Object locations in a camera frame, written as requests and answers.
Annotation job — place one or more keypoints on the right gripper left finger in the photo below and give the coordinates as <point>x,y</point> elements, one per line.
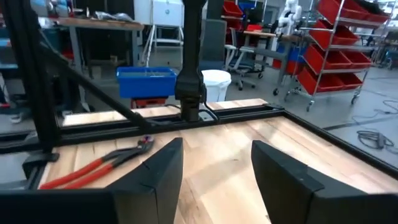
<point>93,208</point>

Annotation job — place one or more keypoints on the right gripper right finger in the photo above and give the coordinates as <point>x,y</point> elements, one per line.
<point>326,207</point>

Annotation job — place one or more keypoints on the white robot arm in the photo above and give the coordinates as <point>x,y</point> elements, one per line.
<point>290,14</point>

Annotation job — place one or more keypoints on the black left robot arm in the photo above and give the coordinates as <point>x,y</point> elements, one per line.
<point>189,62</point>

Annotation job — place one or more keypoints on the red stool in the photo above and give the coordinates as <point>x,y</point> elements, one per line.
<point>149,102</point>

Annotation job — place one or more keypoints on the red plastic storage bin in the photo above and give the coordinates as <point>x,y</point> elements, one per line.
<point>335,9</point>
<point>329,59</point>
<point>323,82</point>
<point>335,35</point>

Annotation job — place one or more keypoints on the blue plastic tote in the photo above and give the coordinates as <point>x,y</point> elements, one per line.
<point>146,84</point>

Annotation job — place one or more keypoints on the metal shelf rack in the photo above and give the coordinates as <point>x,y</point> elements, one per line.
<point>325,59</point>

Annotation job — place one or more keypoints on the white plastic bin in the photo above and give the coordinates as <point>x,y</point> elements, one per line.
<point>217,85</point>

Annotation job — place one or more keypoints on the grey desk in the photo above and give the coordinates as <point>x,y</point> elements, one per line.
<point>267,54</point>

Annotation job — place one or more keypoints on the white-framed office chair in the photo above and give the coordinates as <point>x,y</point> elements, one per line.
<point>245,63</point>

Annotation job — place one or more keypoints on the wooden-top metal table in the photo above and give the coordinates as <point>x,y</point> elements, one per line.
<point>99,24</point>

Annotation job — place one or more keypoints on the white box on stand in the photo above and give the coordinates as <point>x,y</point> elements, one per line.
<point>164,12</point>

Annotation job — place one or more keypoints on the black aluminium table frame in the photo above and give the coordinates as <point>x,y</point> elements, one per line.
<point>31,77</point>

